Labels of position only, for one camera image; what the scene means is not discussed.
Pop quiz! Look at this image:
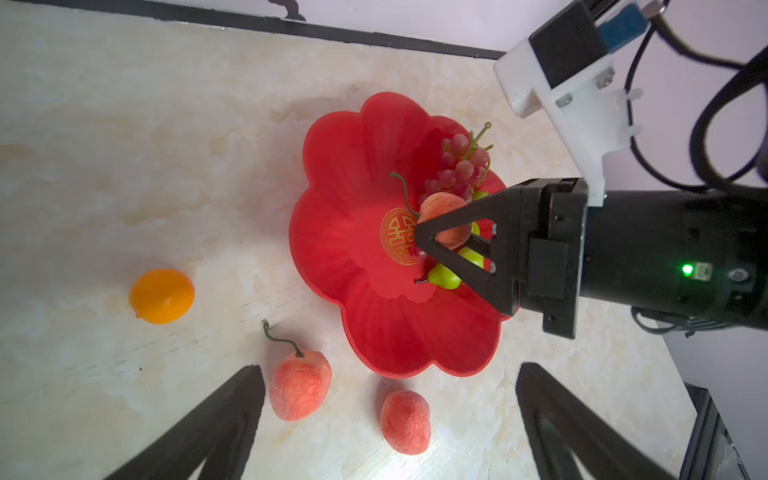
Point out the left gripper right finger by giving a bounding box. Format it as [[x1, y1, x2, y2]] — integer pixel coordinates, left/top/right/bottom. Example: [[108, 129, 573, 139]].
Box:
[[516, 362, 672, 479]]

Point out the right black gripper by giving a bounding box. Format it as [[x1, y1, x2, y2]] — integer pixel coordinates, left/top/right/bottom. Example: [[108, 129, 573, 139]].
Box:
[[415, 178, 588, 339]]

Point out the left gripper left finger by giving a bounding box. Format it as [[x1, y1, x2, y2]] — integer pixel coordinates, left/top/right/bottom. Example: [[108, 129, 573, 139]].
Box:
[[108, 365, 266, 479]]

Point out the green pear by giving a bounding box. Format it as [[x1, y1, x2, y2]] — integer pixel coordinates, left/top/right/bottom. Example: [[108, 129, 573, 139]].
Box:
[[414, 264, 462, 290], [459, 222, 485, 269]]

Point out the fake peach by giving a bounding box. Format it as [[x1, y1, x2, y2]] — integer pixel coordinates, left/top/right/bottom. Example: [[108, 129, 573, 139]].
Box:
[[262, 320, 333, 422], [380, 390, 431, 455], [389, 172, 475, 251]]

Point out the purple fake grape bunch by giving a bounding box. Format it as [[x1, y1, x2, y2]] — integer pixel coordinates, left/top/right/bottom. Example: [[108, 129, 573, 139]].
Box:
[[417, 122, 493, 205]]

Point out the red flower-shaped fruit bowl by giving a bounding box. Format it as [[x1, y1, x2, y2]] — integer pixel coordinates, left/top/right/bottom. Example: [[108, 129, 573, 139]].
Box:
[[289, 92, 505, 379]]

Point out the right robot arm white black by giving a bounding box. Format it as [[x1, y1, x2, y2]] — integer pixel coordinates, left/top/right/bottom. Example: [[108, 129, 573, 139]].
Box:
[[415, 1, 767, 339]]

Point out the lone orange near bowl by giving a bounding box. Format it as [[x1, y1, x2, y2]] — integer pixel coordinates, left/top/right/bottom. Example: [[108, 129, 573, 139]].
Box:
[[129, 269, 195, 325]]

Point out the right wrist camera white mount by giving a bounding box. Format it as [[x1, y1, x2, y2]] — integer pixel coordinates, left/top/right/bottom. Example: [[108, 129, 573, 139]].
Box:
[[494, 1, 649, 207]]

